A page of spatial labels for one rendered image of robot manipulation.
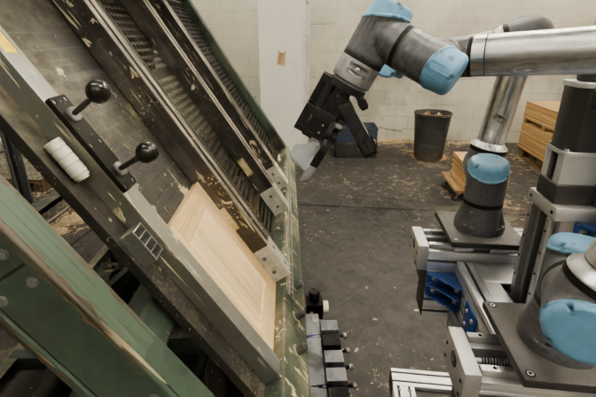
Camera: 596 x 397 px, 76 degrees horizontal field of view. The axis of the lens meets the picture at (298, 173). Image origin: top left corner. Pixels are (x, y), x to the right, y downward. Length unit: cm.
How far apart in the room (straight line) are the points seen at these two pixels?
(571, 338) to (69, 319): 72
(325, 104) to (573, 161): 60
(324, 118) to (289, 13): 425
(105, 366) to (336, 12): 596
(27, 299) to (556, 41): 85
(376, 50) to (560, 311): 49
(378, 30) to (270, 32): 430
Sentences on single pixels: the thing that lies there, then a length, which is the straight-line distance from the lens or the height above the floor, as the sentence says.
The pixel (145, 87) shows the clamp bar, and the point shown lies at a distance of 108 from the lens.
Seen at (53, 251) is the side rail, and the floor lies 137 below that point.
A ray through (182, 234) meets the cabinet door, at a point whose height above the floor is 121.
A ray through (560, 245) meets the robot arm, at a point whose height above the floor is 126.
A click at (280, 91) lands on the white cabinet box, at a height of 96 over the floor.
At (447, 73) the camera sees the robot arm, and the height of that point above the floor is 157.
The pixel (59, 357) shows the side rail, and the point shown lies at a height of 122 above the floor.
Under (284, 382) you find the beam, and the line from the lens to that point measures 96.
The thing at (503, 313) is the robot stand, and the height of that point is 104.
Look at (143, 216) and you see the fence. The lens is 78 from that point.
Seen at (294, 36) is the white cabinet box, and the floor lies 162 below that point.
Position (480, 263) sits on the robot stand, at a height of 95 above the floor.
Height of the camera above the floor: 162
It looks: 20 degrees down
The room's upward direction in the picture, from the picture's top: straight up
